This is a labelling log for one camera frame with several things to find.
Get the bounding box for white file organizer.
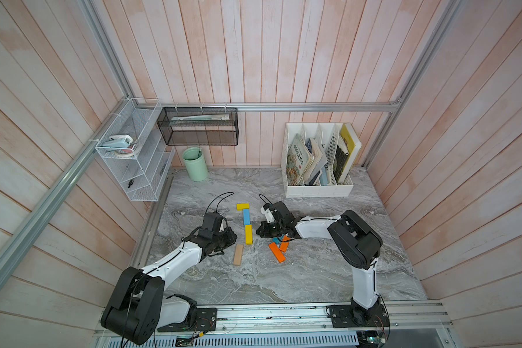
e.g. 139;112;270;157
281;123;353;198

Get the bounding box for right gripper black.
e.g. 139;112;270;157
254;221;285;237

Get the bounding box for orange block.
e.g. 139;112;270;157
268;242;286;263
279;236;291;253

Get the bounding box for illustrated children's book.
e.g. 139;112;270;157
287;134;315;186

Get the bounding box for orange block upper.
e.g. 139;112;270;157
279;236;291;253

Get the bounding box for paper in mesh basket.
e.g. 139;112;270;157
171;113;230;123

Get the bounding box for light blue block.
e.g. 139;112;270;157
242;209;251;226

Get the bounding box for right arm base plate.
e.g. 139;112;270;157
327;303;390;329

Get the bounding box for natural wood block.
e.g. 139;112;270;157
233;244;244;266

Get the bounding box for long yellow block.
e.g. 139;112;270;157
244;225;253;245

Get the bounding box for orange block lower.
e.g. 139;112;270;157
268;242;286;263

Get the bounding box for green plastic cup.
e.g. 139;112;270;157
182;147;208;182

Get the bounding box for white wire wall shelf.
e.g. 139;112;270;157
96;98;175;202

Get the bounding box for yellow cover book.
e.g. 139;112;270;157
335;123;362;184

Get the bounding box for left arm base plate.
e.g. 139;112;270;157
157;307;218;332

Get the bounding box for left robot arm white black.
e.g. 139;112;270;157
100;212;237;345

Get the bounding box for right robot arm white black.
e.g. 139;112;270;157
256;202;384;327

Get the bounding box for black mesh wall basket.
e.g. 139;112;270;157
157;107;239;146

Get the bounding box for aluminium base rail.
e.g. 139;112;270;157
156;300;453;336

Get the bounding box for tape dispenser on shelf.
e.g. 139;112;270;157
101;134;135;157

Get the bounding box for short yellow block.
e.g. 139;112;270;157
236;203;249;211

